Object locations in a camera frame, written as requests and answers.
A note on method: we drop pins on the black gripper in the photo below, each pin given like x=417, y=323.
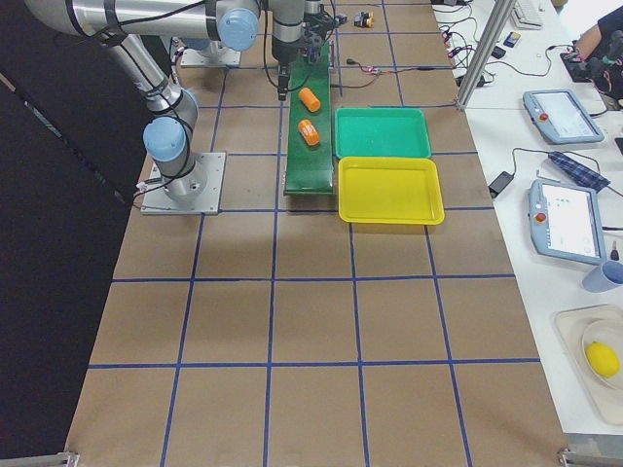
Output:
x=282, y=54

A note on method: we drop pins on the plain orange cylinder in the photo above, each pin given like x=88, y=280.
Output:
x=309, y=99

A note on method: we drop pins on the orange cylinder with white numbers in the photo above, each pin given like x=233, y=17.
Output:
x=308, y=132

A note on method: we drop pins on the small green circuit board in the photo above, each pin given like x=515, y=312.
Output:
x=374, y=71

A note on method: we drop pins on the green plastic tray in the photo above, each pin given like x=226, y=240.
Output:
x=381, y=132

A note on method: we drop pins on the green conveyor belt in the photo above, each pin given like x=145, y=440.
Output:
x=309, y=158

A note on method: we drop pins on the yellow plastic tray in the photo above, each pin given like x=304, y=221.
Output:
x=384, y=190

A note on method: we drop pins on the black power adapter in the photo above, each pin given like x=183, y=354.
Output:
x=500, y=183

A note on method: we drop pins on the upper teach pendant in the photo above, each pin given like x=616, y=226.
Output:
x=560, y=117

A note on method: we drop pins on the teach pendant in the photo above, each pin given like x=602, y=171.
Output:
x=565, y=222
x=560, y=117

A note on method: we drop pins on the person at desk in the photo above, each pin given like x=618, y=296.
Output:
x=595, y=41

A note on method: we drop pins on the blue plaid cloth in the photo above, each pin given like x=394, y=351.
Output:
x=579, y=173

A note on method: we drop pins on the lower teach pendant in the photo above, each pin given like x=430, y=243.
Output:
x=565, y=222

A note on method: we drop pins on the blue cup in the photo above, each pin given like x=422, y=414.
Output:
x=603, y=278

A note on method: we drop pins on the white bowl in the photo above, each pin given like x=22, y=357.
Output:
x=609, y=332

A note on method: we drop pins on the yellow lemon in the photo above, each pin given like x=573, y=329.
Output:
x=602, y=359

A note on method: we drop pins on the beige tray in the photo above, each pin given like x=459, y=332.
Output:
x=571, y=325

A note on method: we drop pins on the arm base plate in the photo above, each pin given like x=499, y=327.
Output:
x=199, y=192
x=210, y=59

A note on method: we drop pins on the aluminium frame post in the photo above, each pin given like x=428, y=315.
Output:
x=499, y=15

